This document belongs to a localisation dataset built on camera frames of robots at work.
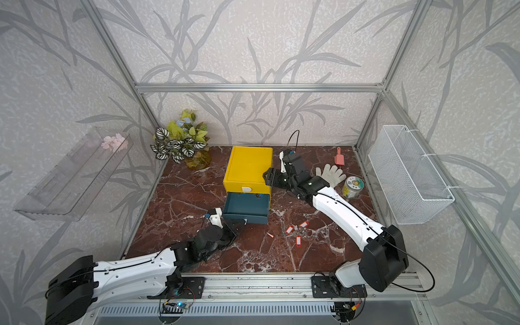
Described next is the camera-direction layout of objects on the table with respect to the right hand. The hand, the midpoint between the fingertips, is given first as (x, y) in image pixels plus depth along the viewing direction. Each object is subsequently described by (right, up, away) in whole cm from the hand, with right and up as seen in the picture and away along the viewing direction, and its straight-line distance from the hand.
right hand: (267, 175), depth 80 cm
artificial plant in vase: (-38, +15, +9) cm, 41 cm away
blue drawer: (-7, -15, +11) cm, 20 cm away
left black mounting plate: (-28, -37, -13) cm, 48 cm away
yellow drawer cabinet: (-8, +4, +4) cm, 11 cm away
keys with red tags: (+13, -26, +9) cm, 30 cm away
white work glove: (+34, -2, +28) cm, 44 cm away
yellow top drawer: (-8, -5, -1) cm, 9 cm away
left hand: (-7, -19, -3) cm, 20 cm away
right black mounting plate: (+21, -41, -7) cm, 46 cm away
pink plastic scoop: (+39, +7, +32) cm, 51 cm away
